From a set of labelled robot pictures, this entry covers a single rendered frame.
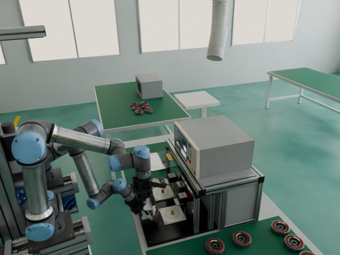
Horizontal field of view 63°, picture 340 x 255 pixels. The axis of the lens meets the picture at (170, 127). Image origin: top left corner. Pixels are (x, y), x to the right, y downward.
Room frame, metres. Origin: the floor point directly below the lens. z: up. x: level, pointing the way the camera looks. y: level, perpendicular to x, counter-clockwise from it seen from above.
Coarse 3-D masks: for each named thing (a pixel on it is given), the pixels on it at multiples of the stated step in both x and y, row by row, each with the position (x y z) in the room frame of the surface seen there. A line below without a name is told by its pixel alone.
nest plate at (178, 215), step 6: (162, 210) 1.51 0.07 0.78; (168, 210) 1.51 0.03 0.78; (174, 210) 1.51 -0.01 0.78; (180, 210) 1.50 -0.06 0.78; (162, 216) 1.46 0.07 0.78; (168, 216) 1.45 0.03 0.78; (174, 216) 1.45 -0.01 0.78; (180, 216) 1.45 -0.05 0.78; (168, 222) 1.40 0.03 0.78; (174, 222) 1.40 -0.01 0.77
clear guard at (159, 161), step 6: (168, 150) 1.85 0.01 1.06; (150, 156) 1.77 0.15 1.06; (156, 156) 1.77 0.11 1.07; (162, 156) 1.77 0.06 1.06; (150, 162) 1.69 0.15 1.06; (156, 162) 1.69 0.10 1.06; (162, 162) 1.69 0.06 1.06; (168, 162) 1.68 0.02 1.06; (174, 162) 1.68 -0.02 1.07; (156, 168) 1.61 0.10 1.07; (162, 168) 1.61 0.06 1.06
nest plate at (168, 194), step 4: (152, 188) 1.76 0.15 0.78; (156, 188) 1.76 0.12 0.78; (160, 188) 1.76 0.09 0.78; (168, 188) 1.75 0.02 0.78; (156, 192) 1.71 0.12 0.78; (160, 192) 1.71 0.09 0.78; (164, 192) 1.71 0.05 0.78; (168, 192) 1.71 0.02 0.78; (172, 192) 1.70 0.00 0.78; (156, 196) 1.66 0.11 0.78; (160, 196) 1.66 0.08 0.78; (164, 196) 1.66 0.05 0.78; (168, 196) 1.66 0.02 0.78; (172, 196) 1.66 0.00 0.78; (156, 200) 1.62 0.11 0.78; (160, 200) 1.63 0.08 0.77
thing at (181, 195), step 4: (184, 192) 1.53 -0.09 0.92; (180, 196) 1.49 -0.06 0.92; (184, 196) 1.49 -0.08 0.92; (176, 200) 1.49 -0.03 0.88; (180, 200) 1.46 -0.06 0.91; (184, 200) 1.47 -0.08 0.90; (188, 200) 1.47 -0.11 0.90; (192, 200) 1.48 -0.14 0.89; (176, 204) 1.46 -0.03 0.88; (180, 204) 1.46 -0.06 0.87; (192, 204) 1.50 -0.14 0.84
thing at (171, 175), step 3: (168, 174) 1.75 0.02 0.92; (171, 174) 1.75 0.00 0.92; (174, 174) 1.74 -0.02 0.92; (168, 177) 1.71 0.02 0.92; (171, 177) 1.71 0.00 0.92; (174, 177) 1.71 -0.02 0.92; (177, 177) 1.74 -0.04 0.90; (180, 177) 1.74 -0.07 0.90; (186, 177) 1.73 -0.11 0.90; (165, 180) 1.73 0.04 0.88; (168, 180) 1.70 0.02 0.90; (171, 180) 1.70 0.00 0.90; (174, 180) 1.70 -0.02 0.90; (177, 180) 1.71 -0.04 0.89; (180, 180) 1.71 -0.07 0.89; (168, 183) 1.69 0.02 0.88; (171, 183) 1.70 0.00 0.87; (180, 183) 1.75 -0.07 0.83
